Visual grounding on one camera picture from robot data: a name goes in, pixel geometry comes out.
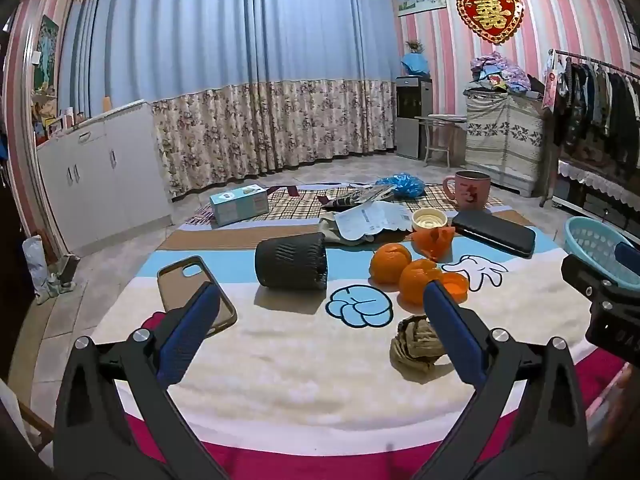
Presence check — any metal clothes rack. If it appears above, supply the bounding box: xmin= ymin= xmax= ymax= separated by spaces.
xmin=540 ymin=49 xmax=640 ymax=208

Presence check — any black mesh cylinder holder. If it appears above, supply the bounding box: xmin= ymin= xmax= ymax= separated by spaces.
xmin=254 ymin=232 xmax=328 ymax=291

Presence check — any grey water dispenser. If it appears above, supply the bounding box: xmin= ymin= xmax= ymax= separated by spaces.
xmin=395 ymin=76 xmax=433 ymax=161

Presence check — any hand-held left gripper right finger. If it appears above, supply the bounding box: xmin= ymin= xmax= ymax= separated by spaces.
xmin=415 ymin=280 xmax=588 ymax=480

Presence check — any teal tissue box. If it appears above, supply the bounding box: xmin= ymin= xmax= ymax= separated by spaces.
xmin=209 ymin=185 xmax=270 ymax=227

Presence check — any brown paper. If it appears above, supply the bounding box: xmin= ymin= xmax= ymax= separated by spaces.
xmin=390 ymin=314 xmax=451 ymax=386

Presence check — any patterned cloth covered cabinet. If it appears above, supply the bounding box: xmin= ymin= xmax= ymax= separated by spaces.
xmin=465 ymin=91 xmax=546 ymax=198

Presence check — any row of hanging clothes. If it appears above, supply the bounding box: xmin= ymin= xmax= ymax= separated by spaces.
xmin=552 ymin=57 xmax=640 ymax=171

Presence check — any green wall poster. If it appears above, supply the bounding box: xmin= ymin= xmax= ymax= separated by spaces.
xmin=36 ymin=14 xmax=61 ymax=96

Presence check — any lace covered low cabinet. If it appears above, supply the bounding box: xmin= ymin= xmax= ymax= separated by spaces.
xmin=557 ymin=160 xmax=640 ymax=231

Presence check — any large orange peel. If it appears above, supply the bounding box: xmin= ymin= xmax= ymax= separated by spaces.
xmin=411 ymin=226 xmax=456 ymax=262

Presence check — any striped foil packet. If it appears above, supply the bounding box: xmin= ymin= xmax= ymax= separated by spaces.
xmin=320 ymin=185 xmax=396 ymax=211

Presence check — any white cabinet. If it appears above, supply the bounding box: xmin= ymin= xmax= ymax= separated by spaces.
xmin=37 ymin=100 xmax=173 ymax=256

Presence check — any pink hanging bag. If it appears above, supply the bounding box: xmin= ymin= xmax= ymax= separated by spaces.
xmin=542 ymin=57 xmax=560 ymax=108

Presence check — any blue cloth bundle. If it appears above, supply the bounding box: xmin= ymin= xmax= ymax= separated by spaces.
xmin=401 ymin=52 xmax=431 ymax=78

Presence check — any red heart wall decoration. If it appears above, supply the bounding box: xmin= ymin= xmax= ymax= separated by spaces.
xmin=456 ymin=0 xmax=525 ymax=46

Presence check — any blue plastic bag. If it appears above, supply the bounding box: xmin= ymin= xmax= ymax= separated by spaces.
xmin=375 ymin=172 xmax=426 ymax=198

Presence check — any small cream plastic cup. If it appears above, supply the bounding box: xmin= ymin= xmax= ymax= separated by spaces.
xmin=411 ymin=208 xmax=448 ymax=232

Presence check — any small folding table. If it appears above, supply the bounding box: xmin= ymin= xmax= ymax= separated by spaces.
xmin=415 ymin=115 xmax=468 ymax=168

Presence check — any blue floral curtain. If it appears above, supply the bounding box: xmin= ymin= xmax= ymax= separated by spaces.
xmin=57 ymin=0 xmax=398 ymax=198

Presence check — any pile of folded clothes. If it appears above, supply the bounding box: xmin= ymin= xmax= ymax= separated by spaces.
xmin=469 ymin=51 xmax=532 ymax=95

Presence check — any teal plastic basket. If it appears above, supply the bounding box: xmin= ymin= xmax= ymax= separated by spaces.
xmin=564 ymin=216 xmax=636 ymax=286

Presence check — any cartoon printed blanket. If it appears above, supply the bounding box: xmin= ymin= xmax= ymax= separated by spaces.
xmin=92 ymin=210 xmax=626 ymax=480

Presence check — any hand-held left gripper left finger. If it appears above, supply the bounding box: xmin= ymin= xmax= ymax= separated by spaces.
xmin=52 ymin=282 xmax=231 ymax=480

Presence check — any black flat case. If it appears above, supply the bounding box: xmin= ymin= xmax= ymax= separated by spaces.
xmin=451 ymin=208 xmax=537 ymax=259

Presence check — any brown phone case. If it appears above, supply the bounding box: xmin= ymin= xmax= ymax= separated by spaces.
xmin=156 ymin=255 xmax=238 ymax=341

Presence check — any white plastic bag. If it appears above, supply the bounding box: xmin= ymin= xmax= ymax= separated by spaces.
xmin=22 ymin=235 xmax=76 ymax=306

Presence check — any pink cartoon mug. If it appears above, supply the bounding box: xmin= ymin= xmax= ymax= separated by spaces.
xmin=442 ymin=170 xmax=492 ymax=212

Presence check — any whole orange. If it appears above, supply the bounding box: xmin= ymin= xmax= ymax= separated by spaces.
xmin=398 ymin=259 xmax=443 ymax=307
xmin=369 ymin=242 xmax=412 ymax=283

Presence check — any small orange peel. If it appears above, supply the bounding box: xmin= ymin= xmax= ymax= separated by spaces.
xmin=440 ymin=272 xmax=470 ymax=303

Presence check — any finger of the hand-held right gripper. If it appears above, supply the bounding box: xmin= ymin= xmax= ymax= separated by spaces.
xmin=561 ymin=254 xmax=640 ymax=307
xmin=615 ymin=242 xmax=640 ymax=286

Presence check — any plaid blanket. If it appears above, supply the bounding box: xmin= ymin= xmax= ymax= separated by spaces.
xmin=182 ymin=182 xmax=506 ymax=226

